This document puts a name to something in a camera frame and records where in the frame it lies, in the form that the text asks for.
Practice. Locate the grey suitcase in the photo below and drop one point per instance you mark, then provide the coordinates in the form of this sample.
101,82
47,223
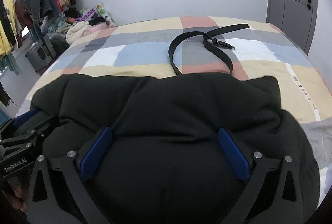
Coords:
41,55

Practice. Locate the fruit print roll cushion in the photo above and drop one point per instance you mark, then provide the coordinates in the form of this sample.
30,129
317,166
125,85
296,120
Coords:
104,14

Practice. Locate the cream fluffy blanket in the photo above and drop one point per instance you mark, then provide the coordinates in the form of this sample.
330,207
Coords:
76,31

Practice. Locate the yellow hanging jacket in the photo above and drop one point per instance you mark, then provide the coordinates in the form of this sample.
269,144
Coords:
8,39

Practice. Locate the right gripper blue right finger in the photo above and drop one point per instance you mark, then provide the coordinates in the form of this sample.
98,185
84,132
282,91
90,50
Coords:
239,163

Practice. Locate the black belt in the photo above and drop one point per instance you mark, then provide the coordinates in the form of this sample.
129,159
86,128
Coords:
210,42

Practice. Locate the pink plush pillow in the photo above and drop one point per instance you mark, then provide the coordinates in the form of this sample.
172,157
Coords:
98,27

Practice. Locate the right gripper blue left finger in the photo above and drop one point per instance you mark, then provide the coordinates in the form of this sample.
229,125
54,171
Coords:
92,152

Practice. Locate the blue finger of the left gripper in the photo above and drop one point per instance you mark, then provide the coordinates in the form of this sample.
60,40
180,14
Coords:
34,123
20,120

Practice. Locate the black padded coat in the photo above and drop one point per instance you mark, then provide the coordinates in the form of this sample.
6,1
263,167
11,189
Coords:
165,164

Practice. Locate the person's left hand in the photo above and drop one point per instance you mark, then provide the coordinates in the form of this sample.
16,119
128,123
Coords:
16,202

